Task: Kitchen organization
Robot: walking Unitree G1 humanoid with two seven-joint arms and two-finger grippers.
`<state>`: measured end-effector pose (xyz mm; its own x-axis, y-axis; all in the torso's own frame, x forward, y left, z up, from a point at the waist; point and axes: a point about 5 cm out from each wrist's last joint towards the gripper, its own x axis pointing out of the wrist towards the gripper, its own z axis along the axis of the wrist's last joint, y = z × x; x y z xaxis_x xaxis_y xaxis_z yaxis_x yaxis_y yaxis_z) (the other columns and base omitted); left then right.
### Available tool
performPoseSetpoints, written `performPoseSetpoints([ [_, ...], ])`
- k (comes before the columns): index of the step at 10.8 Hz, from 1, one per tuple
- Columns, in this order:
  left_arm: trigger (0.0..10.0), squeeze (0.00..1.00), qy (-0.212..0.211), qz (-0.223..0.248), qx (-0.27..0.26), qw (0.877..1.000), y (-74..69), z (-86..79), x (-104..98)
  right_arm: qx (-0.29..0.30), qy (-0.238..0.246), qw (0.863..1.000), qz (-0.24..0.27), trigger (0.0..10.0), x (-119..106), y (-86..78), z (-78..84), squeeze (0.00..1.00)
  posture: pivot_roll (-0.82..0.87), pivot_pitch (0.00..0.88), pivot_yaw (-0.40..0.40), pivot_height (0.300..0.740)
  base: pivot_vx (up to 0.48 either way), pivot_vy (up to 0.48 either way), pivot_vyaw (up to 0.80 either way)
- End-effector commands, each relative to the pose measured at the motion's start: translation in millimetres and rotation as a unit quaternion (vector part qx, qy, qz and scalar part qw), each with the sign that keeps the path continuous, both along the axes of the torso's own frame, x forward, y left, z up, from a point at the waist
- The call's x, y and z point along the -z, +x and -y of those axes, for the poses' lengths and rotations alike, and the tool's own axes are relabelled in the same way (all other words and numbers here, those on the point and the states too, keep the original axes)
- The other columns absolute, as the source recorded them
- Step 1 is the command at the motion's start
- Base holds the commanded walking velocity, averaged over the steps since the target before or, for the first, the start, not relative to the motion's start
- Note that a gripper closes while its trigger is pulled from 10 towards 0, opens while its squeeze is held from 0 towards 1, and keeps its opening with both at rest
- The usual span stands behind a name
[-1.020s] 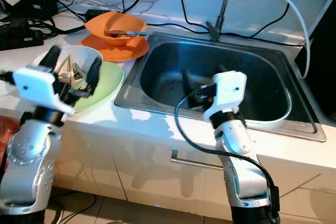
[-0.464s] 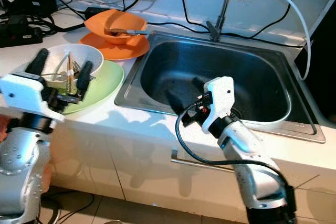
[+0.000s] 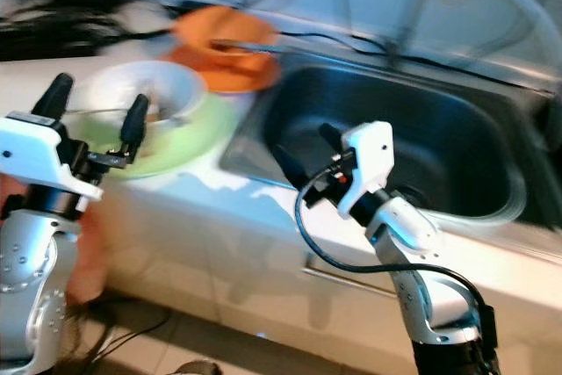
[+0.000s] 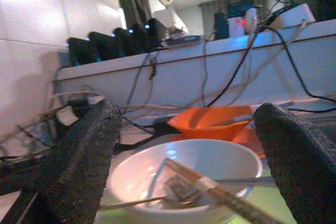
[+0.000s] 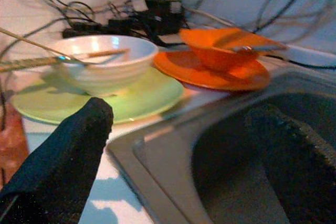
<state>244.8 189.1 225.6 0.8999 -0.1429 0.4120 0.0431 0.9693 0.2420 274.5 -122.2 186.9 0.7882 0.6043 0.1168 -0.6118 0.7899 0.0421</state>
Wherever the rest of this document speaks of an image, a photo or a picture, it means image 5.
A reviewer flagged orange plate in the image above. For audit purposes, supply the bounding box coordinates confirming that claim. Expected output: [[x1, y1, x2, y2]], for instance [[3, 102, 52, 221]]
[[153, 50, 271, 92]]

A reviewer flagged green plate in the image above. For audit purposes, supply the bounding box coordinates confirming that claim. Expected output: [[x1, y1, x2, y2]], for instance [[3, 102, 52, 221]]
[[10, 68, 185, 125]]

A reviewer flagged white cable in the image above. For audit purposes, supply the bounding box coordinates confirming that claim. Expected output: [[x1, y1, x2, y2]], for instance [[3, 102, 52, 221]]
[[183, 7, 237, 27]]

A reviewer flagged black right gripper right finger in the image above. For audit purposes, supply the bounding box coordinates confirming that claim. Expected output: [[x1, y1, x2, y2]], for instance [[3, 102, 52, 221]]
[[245, 103, 336, 224]]

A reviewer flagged stainless steel sink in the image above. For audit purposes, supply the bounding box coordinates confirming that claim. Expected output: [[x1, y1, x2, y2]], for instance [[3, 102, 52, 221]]
[[106, 69, 336, 224]]

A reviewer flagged white ribbed bowl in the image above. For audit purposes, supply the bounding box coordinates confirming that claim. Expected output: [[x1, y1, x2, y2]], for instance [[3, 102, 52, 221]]
[[54, 34, 160, 97]]

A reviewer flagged metal spoon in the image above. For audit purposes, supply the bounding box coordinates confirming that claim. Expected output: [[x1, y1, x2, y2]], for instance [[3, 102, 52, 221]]
[[0, 55, 89, 73], [230, 45, 288, 53]]

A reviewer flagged wooden chopstick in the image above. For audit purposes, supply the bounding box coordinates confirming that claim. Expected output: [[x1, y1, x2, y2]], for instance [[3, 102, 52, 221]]
[[88, 48, 131, 58], [0, 27, 89, 66]]

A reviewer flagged orange bowl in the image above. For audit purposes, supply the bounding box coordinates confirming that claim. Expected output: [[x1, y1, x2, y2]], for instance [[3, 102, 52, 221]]
[[179, 27, 288, 72]]

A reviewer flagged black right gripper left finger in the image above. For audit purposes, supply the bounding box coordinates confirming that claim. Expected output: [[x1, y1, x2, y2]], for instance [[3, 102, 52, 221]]
[[0, 97, 114, 224]]

